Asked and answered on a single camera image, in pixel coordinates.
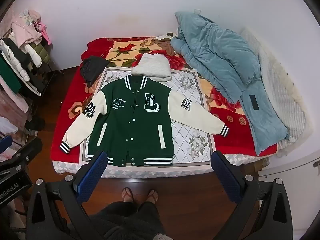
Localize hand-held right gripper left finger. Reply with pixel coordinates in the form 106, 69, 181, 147
26, 151, 108, 240

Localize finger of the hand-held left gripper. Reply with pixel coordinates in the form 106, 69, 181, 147
0, 137, 43, 168
0, 135, 13, 154

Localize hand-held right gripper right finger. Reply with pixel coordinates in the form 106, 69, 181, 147
211, 151, 293, 240

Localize green and cream varsity jacket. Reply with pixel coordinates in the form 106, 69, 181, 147
59, 75, 230, 167

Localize black metal clothes rack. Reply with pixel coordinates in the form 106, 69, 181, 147
0, 21, 65, 143

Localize pile of assorted clothes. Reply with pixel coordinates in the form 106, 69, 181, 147
0, 9, 50, 113

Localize person's left foot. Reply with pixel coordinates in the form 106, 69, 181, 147
121, 187, 135, 203

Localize person's foot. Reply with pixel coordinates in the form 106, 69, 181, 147
146, 189, 159, 204
121, 187, 135, 203

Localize person's black pants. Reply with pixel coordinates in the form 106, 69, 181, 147
95, 199, 161, 240

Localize white quilted floral mat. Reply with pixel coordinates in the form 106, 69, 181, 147
79, 66, 216, 167

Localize person's right foot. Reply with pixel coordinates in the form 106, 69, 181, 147
146, 189, 159, 204

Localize black phone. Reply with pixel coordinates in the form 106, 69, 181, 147
249, 94, 260, 110

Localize white textured bedding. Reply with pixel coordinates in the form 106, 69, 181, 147
240, 27, 314, 158

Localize black garment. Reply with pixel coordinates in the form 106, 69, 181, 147
80, 56, 110, 88

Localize pink hanger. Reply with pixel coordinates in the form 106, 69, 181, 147
40, 22, 52, 44

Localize blue quilted comforter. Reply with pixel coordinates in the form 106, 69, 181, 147
170, 11, 290, 155

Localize white fluffy folded garment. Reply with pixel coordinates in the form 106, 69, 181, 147
131, 53, 172, 82

